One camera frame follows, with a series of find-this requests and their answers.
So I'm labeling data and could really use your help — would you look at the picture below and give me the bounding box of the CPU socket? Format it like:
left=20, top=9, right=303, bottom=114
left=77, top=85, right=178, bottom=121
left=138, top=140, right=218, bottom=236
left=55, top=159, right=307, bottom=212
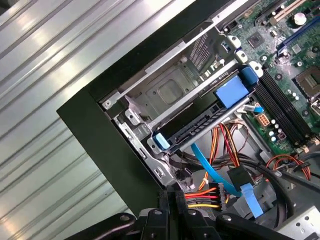
left=293, top=66, right=320, bottom=101

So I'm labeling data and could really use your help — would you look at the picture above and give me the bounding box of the short blue wire with label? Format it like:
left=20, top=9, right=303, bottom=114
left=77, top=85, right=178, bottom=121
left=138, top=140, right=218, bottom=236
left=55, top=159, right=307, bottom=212
left=241, top=104, right=265, bottom=115

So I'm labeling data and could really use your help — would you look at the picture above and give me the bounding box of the green motherboard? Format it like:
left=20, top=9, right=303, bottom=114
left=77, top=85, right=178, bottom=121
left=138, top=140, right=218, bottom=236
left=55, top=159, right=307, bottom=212
left=226, top=0, right=320, bottom=156

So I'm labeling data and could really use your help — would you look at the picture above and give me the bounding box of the grey optical drive cage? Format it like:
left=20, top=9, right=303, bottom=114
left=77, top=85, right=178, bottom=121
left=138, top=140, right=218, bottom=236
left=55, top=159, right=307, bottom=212
left=272, top=206, right=320, bottom=240

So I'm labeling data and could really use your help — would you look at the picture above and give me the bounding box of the orange red yellow power wire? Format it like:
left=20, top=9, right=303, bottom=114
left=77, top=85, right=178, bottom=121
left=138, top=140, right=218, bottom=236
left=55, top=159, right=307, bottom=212
left=184, top=123, right=255, bottom=212

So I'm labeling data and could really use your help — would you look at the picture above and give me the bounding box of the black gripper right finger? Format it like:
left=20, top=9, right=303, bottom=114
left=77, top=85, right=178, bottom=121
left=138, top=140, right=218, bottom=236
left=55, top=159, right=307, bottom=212
left=172, top=191, right=296, bottom=240

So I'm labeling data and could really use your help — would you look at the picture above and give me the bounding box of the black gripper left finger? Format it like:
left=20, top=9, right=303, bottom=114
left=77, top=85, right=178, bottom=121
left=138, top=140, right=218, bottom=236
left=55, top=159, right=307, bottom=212
left=72, top=189, right=172, bottom=240

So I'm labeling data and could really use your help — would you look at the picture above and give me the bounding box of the black open PC case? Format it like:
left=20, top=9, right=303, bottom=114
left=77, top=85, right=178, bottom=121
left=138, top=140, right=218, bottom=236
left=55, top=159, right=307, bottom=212
left=56, top=0, right=320, bottom=240

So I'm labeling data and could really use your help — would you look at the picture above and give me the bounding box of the blue expansion slot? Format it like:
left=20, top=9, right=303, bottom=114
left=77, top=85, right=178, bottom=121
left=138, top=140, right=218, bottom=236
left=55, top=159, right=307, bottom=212
left=276, top=12, right=320, bottom=55

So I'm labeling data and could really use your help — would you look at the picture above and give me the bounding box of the orange and black wire bundle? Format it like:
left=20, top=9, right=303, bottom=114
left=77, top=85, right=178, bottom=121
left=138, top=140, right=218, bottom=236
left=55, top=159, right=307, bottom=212
left=169, top=149, right=320, bottom=226

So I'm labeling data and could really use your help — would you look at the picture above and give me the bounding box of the grey metal disk bay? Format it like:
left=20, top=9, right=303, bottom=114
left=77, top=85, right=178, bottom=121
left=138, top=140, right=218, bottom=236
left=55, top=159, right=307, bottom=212
left=99, top=24, right=251, bottom=156

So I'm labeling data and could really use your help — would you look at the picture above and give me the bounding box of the metal socket cover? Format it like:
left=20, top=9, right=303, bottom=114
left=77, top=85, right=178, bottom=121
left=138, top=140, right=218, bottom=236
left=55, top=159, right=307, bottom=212
left=309, top=98, right=320, bottom=117

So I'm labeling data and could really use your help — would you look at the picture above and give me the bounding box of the long blue data wire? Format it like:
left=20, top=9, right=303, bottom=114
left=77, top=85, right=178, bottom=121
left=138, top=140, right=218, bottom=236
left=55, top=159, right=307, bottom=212
left=191, top=143, right=264, bottom=219

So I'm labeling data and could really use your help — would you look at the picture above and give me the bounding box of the hard disk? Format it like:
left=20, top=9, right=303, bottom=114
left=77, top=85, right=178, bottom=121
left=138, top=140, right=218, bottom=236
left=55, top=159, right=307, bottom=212
left=149, top=66, right=259, bottom=153

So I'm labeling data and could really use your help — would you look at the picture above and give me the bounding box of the cream expansion slot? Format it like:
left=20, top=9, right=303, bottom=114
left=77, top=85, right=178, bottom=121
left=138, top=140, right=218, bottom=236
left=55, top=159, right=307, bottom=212
left=273, top=0, right=305, bottom=23

